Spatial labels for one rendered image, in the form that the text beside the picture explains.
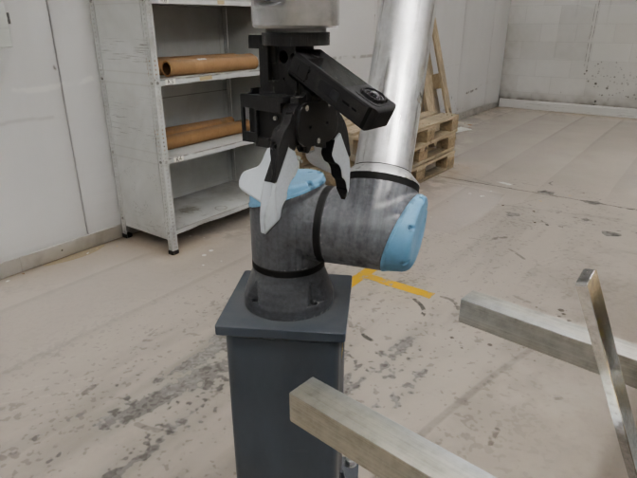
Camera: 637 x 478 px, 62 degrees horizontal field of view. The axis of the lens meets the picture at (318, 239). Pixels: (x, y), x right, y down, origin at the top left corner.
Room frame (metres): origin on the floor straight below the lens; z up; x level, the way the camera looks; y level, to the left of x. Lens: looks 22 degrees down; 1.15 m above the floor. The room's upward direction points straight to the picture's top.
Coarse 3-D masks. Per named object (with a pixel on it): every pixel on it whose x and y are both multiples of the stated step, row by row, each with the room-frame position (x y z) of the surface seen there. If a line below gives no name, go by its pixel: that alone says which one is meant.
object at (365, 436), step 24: (312, 384) 0.37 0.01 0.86; (312, 408) 0.35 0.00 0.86; (336, 408) 0.34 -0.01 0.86; (360, 408) 0.34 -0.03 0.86; (312, 432) 0.35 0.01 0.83; (336, 432) 0.33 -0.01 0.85; (360, 432) 0.32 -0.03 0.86; (384, 432) 0.32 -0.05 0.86; (408, 432) 0.32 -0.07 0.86; (360, 456) 0.31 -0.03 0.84; (384, 456) 0.30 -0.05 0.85; (408, 456) 0.29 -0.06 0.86; (432, 456) 0.29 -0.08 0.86; (456, 456) 0.29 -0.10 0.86
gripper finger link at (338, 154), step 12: (336, 144) 0.61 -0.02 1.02; (312, 156) 0.65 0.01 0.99; (324, 156) 0.61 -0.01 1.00; (336, 156) 0.61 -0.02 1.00; (348, 156) 0.63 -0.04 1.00; (324, 168) 0.65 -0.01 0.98; (336, 168) 0.62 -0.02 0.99; (348, 168) 0.63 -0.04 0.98; (336, 180) 0.63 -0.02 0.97; (348, 180) 0.63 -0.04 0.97
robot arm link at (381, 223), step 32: (384, 0) 1.15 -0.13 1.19; (416, 0) 1.11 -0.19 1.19; (384, 32) 1.10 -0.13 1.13; (416, 32) 1.08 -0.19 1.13; (384, 64) 1.06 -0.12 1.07; (416, 64) 1.05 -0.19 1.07; (416, 96) 1.03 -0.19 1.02; (384, 128) 0.99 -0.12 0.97; (416, 128) 1.02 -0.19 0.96; (384, 160) 0.96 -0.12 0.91; (352, 192) 0.93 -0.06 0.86; (384, 192) 0.91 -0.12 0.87; (416, 192) 0.95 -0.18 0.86; (320, 224) 0.91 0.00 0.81; (352, 224) 0.89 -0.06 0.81; (384, 224) 0.88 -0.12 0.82; (416, 224) 0.88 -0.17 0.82; (352, 256) 0.89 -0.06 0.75; (384, 256) 0.87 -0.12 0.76; (416, 256) 0.93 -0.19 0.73
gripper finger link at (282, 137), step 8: (288, 120) 0.54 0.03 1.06; (280, 128) 0.54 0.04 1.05; (288, 128) 0.54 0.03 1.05; (272, 136) 0.54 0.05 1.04; (280, 136) 0.53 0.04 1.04; (288, 136) 0.54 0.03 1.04; (272, 144) 0.54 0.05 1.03; (280, 144) 0.53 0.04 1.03; (288, 144) 0.54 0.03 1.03; (296, 144) 0.55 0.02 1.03; (272, 152) 0.53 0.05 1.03; (280, 152) 0.53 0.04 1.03; (272, 160) 0.53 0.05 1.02; (280, 160) 0.53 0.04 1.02; (272, 168) 0.53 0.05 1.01; (280, 168) 0.53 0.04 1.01; (272, 176) 0.52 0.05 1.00
